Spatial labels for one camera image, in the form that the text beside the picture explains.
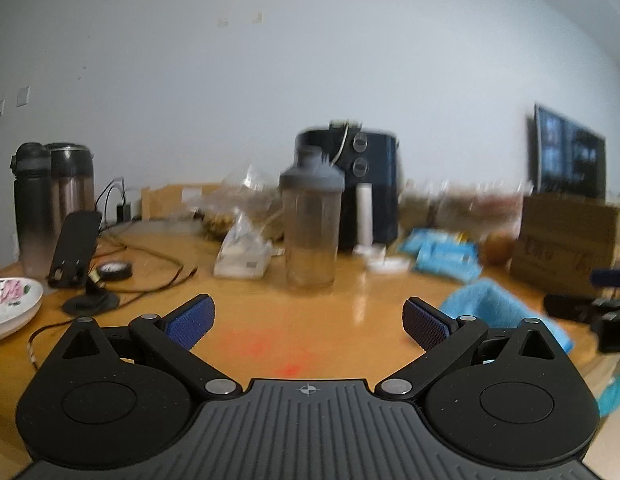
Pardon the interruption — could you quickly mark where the black cable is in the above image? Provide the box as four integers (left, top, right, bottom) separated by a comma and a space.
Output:
92, 237, 199, 294

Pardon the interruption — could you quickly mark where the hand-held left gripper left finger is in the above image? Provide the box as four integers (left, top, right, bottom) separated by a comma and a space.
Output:
62, 294, 242, 402

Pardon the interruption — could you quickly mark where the printed cardboard box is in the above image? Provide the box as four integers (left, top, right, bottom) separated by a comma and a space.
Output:
510, 236, 620, 297

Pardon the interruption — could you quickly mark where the black phone stand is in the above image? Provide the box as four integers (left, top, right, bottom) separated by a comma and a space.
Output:
46, 211, 122, 317

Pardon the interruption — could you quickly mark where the round brown fruit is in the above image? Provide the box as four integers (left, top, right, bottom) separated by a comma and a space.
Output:
482, 232, 515, 266

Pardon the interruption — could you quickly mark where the teal cloth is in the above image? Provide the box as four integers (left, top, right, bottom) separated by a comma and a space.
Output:
597, 375, 620, 416

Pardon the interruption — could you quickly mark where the steel travel tumbler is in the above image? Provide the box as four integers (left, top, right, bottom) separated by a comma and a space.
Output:
45, 143, 96, 241

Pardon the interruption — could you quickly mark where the grey lid shaker bottle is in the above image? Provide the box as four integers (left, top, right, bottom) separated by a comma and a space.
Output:
280, 146, 347, 291

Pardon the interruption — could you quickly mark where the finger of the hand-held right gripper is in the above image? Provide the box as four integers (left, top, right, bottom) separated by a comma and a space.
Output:
544, 294, 598, 322

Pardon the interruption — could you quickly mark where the white plastic bag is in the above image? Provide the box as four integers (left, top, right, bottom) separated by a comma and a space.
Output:
213, 212, 273, 279

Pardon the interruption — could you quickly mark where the flat screen television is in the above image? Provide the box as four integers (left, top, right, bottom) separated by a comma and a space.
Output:
532, 104, 607, 200

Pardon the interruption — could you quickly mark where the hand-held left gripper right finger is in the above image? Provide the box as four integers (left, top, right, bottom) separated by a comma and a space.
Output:
375, 297, 559, 402

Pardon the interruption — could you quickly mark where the clear bag with red food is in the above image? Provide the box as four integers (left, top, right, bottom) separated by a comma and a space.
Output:
400, 180, 533, 241

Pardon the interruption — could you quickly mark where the dark blue air fryer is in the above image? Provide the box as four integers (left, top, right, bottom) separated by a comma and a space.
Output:
296, 120, 405, 254

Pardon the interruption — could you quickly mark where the clear bag with brown food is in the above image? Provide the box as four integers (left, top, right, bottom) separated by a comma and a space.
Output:
190, 165, 285, 241

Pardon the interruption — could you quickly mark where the blue microfibre cloth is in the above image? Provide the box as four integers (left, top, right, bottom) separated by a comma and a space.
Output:
440, 277, 574, 353

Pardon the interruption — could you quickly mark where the beige cable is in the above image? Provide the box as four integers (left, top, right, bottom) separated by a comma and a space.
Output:
331, 122, 349, 167

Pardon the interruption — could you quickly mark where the black thermos bottle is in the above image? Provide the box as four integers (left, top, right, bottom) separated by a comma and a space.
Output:
11, 142, 53, 278

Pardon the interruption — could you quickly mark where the flat tan carton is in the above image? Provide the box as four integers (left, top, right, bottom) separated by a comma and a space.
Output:
140, 184, 225, 221

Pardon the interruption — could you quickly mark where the floral plate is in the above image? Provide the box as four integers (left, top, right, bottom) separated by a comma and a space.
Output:
0, 277, 45, 344

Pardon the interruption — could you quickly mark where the black tape roll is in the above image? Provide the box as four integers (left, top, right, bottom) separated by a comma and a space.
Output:
97, 260, 133, 281

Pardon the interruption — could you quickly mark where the blue snack packet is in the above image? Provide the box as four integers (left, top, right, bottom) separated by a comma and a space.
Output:
415, 242, 483, 281
397, 229, 465, 257

